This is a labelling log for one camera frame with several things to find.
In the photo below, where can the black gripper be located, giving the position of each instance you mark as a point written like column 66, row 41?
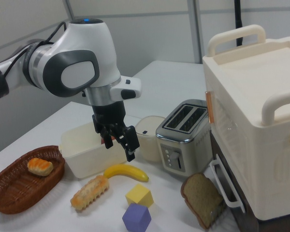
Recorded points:
column 108, row 113

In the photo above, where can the yellow banana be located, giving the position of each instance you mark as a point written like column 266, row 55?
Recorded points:
column 128, row 171

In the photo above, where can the white square plastic container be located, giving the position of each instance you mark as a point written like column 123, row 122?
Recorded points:
column 91, row 162

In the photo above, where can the long ridged bread pastry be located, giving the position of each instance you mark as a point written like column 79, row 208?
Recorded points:
column 89, row 193

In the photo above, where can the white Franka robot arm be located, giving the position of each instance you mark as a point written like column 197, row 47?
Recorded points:
column 82, row 48

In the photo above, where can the red apple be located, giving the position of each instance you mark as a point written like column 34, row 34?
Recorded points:
column 102, row 141

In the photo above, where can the white lidded canister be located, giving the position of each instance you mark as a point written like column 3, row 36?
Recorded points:
column 147, row 142

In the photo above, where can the yellow foam cube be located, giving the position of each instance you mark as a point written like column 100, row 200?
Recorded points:
column 139, row 195

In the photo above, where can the silver two-slot toaster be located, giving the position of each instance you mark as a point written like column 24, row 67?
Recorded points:
column 181, row 145

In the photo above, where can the purple foam cube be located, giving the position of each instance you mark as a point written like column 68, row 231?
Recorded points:
column 136, row 217

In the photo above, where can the small glazed bread roll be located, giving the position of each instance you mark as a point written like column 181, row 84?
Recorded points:
column 39, row 166

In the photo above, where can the brown bread slice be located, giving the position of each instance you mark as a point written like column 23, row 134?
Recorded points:
column 200, row 200

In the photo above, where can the brown wicker basket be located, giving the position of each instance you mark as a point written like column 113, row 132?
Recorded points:
column 17, row 193

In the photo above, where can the black pole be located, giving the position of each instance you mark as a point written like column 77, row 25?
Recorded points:
column 238, row 19

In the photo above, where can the grey partition post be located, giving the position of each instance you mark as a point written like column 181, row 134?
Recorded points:
column 195, row 31

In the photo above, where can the slanted grey wall post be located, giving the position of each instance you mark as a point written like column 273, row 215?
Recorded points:
column 68, row 9

